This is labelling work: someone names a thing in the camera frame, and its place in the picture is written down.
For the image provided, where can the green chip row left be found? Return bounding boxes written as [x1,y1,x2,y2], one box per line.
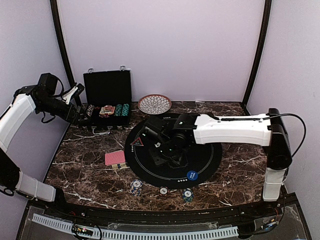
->
[114,104,123,117]

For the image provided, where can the blue green chip stack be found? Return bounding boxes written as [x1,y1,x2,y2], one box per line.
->
[182,188,194,203]

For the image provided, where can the blue tan chip stack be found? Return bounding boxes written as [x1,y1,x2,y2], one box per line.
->
[130,179,143,197]

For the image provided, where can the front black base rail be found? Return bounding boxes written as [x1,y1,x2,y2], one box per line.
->
[45,193,297,226]

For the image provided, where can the cards in case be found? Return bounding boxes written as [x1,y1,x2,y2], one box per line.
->
[99,105,116,115]

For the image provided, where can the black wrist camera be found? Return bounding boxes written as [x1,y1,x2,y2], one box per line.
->
[142,116,164,143]
[38,73,59,95]

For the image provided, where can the blue small blind button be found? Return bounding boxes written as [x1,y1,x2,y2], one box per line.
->
[186,170,198,181]

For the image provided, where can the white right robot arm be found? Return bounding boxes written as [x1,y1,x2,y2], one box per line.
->
[143,108,293,217]

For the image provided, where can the black poker chip case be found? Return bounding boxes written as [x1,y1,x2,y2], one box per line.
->
[83,70,132,128]

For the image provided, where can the green chip row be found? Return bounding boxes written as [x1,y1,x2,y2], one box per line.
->
[114,104,123,117]
[121,103,130,117]

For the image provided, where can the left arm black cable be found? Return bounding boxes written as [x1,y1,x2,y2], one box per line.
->
[39,77,67,124]

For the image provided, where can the patterned ceramic plate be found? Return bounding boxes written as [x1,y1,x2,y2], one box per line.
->
[137,94,172,115]

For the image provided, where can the black corner frame post right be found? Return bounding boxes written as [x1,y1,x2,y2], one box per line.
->
[240,0,272,115]

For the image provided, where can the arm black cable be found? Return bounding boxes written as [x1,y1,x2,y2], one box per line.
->
[39,77,67,124]
[266,113,307,158]

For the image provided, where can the brown white chip stack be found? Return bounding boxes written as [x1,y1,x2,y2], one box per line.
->
[159,187,168,195]

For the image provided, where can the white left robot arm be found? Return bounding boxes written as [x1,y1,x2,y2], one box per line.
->
[0,83,84,218]

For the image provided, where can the red playing card deck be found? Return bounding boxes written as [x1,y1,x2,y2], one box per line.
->
[104,150,126,166]

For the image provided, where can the white cable tray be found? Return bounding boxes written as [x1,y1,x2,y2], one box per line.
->
[31,213,239,240]

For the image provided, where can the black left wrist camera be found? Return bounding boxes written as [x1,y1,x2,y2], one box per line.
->
[38,73,59,95]

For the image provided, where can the black corner frame post left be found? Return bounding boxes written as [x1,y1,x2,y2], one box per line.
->
[49,0,76,87]

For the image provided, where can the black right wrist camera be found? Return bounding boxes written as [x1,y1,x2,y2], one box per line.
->
[142,116,164,143]

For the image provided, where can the green chip row right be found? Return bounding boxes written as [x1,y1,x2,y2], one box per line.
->
[121,103,130,117]

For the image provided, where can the red dice row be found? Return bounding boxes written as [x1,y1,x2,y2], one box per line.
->
[99,114,110,118]

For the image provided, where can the round black poker mat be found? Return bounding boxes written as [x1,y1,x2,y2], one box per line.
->
[124,113,223,189]

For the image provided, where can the black corner frame post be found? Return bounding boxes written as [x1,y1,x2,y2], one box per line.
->
[49,0,76,87]
[240,0,272,115]

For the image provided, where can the triangular all in button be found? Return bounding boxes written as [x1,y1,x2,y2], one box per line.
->
[131,137,144,147]

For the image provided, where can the blue tan chip row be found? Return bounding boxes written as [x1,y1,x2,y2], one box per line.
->
[84,104,95,123]

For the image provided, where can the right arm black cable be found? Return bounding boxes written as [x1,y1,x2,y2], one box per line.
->
[266,113,307,158]

